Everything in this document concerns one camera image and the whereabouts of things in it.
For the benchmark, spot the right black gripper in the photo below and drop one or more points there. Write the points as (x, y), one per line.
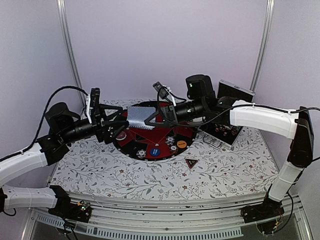
(171, 116)

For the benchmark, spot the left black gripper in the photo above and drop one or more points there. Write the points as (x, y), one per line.
(103, 133)

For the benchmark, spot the clear red dealer button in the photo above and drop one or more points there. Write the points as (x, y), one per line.
(122, 136)

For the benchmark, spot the blue small blind button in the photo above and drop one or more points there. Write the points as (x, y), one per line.
(155, 152)

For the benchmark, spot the blue ten poker chip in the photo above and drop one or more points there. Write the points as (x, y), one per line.
(141, 154)

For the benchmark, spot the red hundred poker chip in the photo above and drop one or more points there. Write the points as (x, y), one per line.
(173, 149)

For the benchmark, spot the orange big blind button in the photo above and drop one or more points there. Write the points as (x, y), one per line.
(181, 144)

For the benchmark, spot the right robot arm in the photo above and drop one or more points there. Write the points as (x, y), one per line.
(229, 111)

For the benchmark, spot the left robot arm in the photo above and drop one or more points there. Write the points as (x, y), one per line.
(65, 127)

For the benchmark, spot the round red black poker mat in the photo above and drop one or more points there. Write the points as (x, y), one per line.
(141, 139)

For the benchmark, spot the black triangular all-in marker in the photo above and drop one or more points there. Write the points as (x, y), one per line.
(191, 162)

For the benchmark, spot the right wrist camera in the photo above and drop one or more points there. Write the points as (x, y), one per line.
(164, 93)

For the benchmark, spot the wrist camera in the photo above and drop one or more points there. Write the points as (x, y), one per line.
(164, 93)
(91, 102)

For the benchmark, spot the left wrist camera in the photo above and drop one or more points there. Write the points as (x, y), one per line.
(91, 102)

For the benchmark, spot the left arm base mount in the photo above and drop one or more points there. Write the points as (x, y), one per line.
(72, 208)

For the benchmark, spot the aluminium front rail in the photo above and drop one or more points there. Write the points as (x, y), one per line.
(201, 219)

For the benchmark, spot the left aluminium frame post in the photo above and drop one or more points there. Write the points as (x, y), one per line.
(62, 13)

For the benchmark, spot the aluminium frame post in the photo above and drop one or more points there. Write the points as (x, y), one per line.
(62, 13)
(270, 4)

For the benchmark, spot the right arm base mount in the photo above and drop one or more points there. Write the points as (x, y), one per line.
(265, 210)

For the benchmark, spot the right aluminium frame post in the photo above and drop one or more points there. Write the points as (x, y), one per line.
(270, 4)

